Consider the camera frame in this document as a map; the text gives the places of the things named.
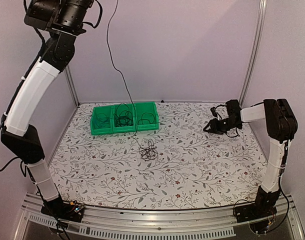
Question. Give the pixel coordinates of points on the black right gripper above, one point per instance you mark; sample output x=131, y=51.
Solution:
x=214, y=123

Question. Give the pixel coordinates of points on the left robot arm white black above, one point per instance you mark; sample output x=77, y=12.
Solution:
x=16, y=132

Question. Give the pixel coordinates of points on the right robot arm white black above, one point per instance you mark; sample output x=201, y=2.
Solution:
x=281, y=126

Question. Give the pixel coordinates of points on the floral patterned table mat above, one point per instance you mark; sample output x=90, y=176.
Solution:
x=178, y=166

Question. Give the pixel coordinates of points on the green three-compartment plastic bin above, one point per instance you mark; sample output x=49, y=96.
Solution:
x=124, y=118

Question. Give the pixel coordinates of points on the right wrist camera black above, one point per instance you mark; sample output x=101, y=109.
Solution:
x=213, y=111

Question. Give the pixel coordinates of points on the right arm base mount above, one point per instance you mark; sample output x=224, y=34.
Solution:
x=263, y=207

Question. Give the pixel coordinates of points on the front aluminium rail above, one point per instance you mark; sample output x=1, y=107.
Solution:
x=106, y=223

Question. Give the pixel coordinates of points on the left aluminium frame post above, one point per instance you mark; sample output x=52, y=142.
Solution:
x=71, y=85

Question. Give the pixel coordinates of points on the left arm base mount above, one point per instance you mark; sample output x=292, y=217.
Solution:
x=60, y=209

